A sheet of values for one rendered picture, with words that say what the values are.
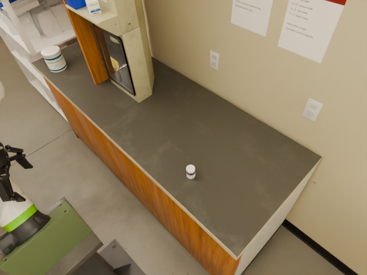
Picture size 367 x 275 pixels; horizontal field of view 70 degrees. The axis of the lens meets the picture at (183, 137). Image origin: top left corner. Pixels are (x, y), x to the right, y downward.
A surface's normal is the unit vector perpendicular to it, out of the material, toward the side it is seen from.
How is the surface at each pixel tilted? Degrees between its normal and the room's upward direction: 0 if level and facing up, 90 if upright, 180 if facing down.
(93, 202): 0
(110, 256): 0
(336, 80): 90
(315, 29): 90
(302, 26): 90
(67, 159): 0
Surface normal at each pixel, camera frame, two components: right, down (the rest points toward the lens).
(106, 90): -0.05, -0.64
